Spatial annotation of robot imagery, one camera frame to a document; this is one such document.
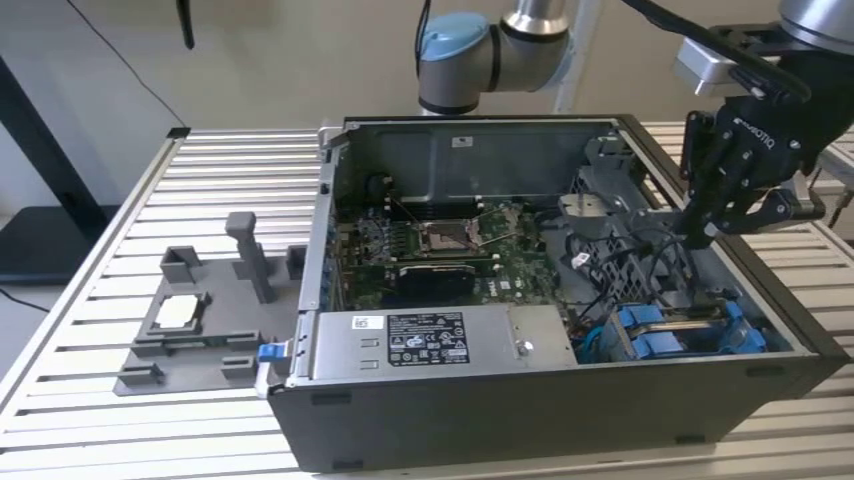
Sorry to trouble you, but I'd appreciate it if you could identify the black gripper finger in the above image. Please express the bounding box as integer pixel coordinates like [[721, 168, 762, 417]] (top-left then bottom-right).
[[670, 109, 734, 250], [695, 172, 829, 250]]

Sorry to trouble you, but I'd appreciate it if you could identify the coloured power wire bundle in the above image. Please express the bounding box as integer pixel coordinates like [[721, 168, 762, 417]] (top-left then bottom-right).
[[571, 323, 611, 363]]

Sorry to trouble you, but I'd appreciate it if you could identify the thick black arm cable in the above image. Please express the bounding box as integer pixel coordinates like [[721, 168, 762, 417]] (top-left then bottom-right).
[[619, 0, 814, 103]]

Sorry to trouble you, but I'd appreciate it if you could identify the black wire with white tag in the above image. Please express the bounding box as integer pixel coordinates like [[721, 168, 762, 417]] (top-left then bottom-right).
[[563, 231, 603, 282]]

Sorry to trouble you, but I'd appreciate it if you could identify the CPU socket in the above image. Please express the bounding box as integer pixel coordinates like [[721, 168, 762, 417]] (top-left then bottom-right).
[[414, 218, 484, 258]]

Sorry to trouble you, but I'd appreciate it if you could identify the grey parts rack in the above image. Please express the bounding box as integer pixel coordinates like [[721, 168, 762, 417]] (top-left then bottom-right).
[[114, 211, 310, 399]]

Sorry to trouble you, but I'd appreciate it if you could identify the silver power supply unit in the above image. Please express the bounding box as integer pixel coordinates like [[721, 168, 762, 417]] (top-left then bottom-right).
[[307, 304, 579, 382]]

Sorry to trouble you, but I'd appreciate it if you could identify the black hanging strap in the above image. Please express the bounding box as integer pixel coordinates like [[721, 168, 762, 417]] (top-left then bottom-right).
[[174, 0, 196, 51]]

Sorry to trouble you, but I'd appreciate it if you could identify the thin black wall cable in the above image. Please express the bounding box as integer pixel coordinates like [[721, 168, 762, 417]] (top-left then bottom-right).
[[64, 0, 190, 132]]

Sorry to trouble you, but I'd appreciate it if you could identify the hard disk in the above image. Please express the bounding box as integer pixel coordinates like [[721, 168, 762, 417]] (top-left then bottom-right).
[[611, 298, 770, 357]]

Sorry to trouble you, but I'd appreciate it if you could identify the green motherboard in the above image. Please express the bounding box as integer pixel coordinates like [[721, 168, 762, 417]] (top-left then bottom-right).
[[336, 197, 569, 314]]

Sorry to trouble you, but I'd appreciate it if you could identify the black monitor stand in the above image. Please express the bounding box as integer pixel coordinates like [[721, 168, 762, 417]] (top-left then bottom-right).
[[0, 54, 123, 287]]

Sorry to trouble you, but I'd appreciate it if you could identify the black perforated drive cage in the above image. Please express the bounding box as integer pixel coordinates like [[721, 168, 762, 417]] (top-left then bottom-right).
[[541, 219, 695, 314]]

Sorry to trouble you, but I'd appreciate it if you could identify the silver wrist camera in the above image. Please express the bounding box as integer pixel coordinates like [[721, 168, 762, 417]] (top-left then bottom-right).
[[673, 36, 743, 97]]

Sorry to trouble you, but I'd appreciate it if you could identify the thin black wire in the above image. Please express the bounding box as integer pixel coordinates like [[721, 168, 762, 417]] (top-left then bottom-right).
[[575, 269, 629, 322]]

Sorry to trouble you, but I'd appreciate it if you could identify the black disk wire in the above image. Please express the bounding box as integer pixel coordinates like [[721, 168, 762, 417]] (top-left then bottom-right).
[[629, 224, 713, 314]]

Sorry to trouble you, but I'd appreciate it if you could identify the blue carrier tab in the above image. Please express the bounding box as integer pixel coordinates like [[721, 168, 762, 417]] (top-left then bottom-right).
[[633, 333, 683, 360]]

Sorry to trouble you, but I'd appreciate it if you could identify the grey disk bay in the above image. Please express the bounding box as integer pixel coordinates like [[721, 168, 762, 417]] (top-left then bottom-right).
[[610, 287, 775, 362]]

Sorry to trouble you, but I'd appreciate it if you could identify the silver CPU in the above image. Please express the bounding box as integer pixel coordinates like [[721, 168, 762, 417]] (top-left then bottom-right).
[[155, 295, 203, 329]]

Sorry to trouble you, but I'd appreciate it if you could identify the black open PC case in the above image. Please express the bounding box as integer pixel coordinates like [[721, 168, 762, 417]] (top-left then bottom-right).
[[264, 113, 853, 474]]

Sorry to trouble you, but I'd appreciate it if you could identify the silver metal bracket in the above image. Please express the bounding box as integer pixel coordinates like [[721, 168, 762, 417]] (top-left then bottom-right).
[[557, 192, 610, 222]]

